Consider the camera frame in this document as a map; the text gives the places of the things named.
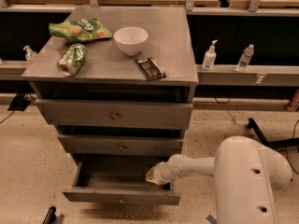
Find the grey drawer cabinet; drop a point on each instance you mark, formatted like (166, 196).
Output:
(110, 75)

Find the black stand base legs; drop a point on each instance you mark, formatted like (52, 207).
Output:
(274, 144)

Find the black object at floor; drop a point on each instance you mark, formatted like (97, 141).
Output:
(50, 217)

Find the white pump sanitizer bottle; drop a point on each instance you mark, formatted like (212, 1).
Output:
(210, 57)

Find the clear water bottle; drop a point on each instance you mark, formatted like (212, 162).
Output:
(245, 58)

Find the black snack wrapper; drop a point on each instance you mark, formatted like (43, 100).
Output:
(151, 69)

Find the small clear pump bottle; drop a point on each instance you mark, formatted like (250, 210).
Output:
(30, 54)

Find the grey drawer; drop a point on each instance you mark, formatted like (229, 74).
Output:
(120, 145)
(116, 114)
(118, 179)

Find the grey middle drawer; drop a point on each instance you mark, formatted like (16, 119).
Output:
(120, 145)

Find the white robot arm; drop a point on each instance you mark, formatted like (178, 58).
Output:
(245, 173)

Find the grey bottom drawer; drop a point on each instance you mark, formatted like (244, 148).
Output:
(118, 179)

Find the grey top drawer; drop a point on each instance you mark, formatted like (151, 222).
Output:
(116, 114)

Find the black floor box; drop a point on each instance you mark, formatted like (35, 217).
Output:
(19, 103)

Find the green soda can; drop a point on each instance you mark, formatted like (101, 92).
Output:
(72, 60)

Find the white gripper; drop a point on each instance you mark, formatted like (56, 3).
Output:
(163, 174)

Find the white bowl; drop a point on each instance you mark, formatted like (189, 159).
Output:
(130, 40)

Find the green chip bag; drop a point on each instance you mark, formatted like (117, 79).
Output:
(82, 30)

